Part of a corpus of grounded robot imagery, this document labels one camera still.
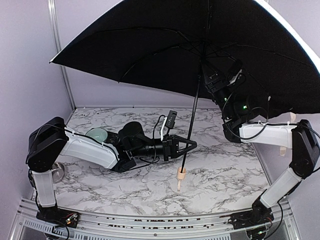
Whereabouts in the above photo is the beige and black folding umbrella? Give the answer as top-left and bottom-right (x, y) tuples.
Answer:
(48, 0), (320, 192)

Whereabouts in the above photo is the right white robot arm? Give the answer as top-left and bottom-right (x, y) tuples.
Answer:
(201, 65), (320, 218)

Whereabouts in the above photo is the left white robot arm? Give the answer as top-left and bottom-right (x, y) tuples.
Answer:
(26, 116), (197, 208)

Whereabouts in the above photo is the green lidded bowl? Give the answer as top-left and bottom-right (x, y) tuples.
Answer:
(85, 127), (109, 143)

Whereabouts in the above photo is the clear glass cup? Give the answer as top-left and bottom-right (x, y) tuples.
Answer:
(51, 161), (66, 184)

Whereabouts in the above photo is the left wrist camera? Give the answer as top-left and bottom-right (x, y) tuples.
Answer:
(159, 110), (178, 140)

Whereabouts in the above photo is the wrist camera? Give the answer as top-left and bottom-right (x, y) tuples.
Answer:
(226, 59), (243, 85)
(159, 110), (178, 140)

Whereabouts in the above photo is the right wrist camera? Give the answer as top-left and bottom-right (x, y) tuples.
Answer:
(226, 59), (243, 85)

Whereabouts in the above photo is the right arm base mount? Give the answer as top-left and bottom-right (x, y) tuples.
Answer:
(228, 199), (274, 230)

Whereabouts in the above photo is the aluminium front rail frame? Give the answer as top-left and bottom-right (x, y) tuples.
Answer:
(9, 198), (301, 240)

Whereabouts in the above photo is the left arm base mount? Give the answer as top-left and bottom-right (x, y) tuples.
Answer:
(36, 206), (80, 228)

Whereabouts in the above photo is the left aluminium corner post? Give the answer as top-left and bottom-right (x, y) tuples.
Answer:
(47, 0), (76, 112)

